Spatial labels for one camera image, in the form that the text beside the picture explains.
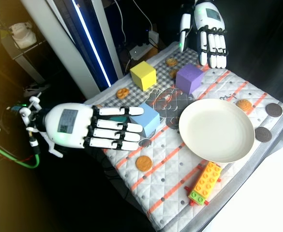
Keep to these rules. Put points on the white quilt with bear print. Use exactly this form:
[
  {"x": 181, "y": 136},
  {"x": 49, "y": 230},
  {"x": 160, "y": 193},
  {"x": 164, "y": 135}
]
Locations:
[{"x": 170, "y": 169}]

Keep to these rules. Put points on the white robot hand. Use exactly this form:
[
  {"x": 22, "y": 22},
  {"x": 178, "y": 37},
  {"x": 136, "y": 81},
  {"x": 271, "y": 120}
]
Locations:
[
  {"x": 66, "y": 135},
  {"x": 204, "y": 17}
]

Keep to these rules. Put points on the cream round plate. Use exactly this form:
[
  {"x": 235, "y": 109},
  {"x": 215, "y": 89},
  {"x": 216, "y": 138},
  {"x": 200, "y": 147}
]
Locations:
[{"x": 216, "y": 128}]

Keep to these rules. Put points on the purple foam cube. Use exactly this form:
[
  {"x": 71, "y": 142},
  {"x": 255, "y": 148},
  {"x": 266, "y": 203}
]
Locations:
[{"x": 188, "y": 77}]

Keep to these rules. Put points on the grey metal shelf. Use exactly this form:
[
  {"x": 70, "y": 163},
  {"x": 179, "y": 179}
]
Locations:
[{"x": 27, "y": 60}]

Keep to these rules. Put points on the white power strip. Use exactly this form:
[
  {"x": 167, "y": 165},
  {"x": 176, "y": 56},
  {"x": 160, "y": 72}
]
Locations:
[{"x": 138, "y": 52}]

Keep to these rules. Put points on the white power adapter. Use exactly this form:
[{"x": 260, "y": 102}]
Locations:
[{"x": 153, "y": 36}]

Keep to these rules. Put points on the white crumpled bag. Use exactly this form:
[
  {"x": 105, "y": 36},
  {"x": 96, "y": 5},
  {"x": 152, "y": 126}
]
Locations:
[{"x": 22, "y": 36}]

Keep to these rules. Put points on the orange round toy biscuit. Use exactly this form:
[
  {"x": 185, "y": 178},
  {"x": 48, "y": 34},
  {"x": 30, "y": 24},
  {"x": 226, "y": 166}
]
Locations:
[{"x": 144, "y": 163}]

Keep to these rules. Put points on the dark brown round toy cookie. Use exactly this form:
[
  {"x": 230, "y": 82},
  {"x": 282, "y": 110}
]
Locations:
[
  {"x": 263, "y": 134},
  {"x": 273, "y": 110}
]

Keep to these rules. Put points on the white column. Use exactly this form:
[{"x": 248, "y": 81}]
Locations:
[{"x": 59, "y": 43}]

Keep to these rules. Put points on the yellow foam cube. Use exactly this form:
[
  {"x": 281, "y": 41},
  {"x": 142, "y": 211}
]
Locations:
[{"x": 143, "y": 75}]

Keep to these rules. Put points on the blue foam cube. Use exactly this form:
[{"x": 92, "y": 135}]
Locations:
[{"x": 148, "y": 120}]

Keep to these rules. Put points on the panel with blue light strip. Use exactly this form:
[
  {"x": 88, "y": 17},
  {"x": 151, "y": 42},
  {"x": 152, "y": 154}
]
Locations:
[{"x": 93, "y": 41}]

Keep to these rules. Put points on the orange swirl toy cookie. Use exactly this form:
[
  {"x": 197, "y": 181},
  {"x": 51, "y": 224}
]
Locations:
[
  {"x": 173, "y": 73},
  {"x": 171, "y": 62},
  {"x": 244, "y": 105},
  {"x": 122, "y": 93}
]

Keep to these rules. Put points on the orange green toy brick car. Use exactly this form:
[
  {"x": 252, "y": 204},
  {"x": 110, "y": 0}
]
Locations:
[{"x": 206, "y": 181}]

